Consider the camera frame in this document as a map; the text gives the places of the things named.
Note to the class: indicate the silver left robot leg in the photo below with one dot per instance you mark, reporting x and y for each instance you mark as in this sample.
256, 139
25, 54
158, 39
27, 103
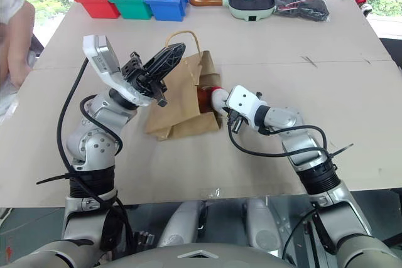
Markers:
182, 224

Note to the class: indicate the white crumpled plastic sheet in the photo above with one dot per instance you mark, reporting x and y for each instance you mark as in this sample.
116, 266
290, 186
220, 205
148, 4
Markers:
7, 105

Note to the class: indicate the pale green electric frying pan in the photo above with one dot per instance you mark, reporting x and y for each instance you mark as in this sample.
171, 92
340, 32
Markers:
251, 9

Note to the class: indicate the brown paper bag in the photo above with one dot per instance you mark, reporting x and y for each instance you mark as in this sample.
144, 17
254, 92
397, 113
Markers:
179, 108

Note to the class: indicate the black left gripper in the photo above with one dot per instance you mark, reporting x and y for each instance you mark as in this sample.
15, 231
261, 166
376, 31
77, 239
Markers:
146, 86

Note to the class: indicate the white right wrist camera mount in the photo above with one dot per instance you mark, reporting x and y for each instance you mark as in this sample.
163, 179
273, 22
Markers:
243, 100

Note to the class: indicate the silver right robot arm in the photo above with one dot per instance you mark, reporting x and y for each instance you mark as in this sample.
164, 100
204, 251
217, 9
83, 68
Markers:
309, 148

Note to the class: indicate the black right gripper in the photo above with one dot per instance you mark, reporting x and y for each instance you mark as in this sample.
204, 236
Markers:
236, 122

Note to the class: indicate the silver right robot leg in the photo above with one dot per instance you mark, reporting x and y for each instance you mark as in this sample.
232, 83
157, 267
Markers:
262, 224

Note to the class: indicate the blue plastic bin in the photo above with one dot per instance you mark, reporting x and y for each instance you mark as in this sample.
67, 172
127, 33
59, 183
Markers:
166, 2

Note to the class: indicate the silver robot leg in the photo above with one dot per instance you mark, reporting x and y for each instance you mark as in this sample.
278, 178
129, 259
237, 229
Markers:
262, 224
182, 224

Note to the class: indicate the red and white plush toy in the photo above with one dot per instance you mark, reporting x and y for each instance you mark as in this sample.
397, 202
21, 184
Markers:
217, 98

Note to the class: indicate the silver robot torso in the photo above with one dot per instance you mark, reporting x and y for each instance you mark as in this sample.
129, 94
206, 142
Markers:
201, 257

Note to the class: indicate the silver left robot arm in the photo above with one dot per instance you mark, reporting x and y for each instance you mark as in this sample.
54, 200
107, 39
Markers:
91, 148

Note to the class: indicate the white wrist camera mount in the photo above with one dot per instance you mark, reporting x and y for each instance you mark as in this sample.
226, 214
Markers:
105, 57
243, 100

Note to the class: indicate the black bag of clothing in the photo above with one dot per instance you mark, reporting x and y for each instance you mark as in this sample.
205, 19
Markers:
300, 6

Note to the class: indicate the person in white shirt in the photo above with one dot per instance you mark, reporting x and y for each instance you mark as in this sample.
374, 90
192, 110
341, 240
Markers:
17, 39

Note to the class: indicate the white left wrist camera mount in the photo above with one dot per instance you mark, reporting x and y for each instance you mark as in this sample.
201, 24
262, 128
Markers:
105, 57

